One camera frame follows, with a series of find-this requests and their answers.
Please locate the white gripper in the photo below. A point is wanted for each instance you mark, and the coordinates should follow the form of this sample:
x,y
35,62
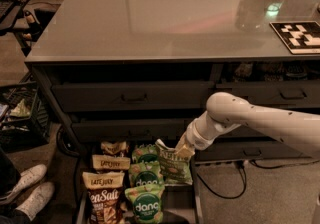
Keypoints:
x,y
194,137

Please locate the green jalapeno Kettle chip bag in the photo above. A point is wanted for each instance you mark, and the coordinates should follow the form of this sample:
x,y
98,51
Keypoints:
x,y
174,168

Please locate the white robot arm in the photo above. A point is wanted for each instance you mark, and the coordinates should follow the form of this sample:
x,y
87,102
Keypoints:
x,y
275,193

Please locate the rear green Dang chip bag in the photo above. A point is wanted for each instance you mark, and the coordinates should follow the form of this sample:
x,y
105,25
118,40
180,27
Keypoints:
x,y
144,153

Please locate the green dang chip bag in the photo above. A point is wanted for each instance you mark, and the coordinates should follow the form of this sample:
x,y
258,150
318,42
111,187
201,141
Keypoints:
x,y
146,201
145,173
144,153

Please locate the middle left drawer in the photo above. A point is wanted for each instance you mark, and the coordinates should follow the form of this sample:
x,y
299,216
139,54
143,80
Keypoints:
x,y
143,129

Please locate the middle green Dang chip bag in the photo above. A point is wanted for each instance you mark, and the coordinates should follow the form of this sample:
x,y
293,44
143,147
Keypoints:
x,y
145,173

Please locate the middle right drawer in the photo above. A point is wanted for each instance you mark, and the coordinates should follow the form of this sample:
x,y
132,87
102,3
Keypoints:
x,y
240,131

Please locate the front green Dang chip bag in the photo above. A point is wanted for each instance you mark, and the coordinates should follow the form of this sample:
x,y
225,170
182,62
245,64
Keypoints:
x,y
146,201

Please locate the rear Late July chip bag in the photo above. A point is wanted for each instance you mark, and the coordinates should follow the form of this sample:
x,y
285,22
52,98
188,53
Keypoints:
x,y
118,149

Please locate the late july chip bag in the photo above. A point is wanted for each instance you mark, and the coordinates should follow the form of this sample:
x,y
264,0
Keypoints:
x,y
118,149
104,191
110,163

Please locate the middle Late July chip bag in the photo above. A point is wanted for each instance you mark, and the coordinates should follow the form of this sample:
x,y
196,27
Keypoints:
x,y
110,163

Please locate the front Late July chip bag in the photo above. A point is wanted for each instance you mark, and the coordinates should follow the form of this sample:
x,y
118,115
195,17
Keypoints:
x,y
104,191

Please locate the snack bags in top drawer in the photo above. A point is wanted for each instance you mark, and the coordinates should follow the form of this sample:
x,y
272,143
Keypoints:
x,y
272,71

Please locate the dark grey drawer cabinet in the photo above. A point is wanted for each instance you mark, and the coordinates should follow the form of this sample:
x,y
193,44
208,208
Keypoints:
x,y
105,41

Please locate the top left drawer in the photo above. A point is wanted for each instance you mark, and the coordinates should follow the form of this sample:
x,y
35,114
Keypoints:
x,y
122,96

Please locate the top right drawer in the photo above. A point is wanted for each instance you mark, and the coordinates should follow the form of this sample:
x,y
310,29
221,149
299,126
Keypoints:
x,y
282,94

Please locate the upper white sneaker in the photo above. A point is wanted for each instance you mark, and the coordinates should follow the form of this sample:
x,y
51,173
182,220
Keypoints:
x,y
13,183

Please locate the white sneaker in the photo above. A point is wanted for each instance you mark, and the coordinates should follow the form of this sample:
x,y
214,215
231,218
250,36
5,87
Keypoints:
x,y
36,201
13,183

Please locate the lower white sneaker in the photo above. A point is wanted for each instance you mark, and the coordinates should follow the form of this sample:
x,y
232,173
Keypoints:
x,y
36,201

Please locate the black plastic crate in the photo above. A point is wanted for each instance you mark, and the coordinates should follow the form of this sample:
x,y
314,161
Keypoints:
x,y
25,122

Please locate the black white fiducial marker board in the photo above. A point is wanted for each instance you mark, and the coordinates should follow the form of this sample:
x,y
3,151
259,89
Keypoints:
x,y
299,37

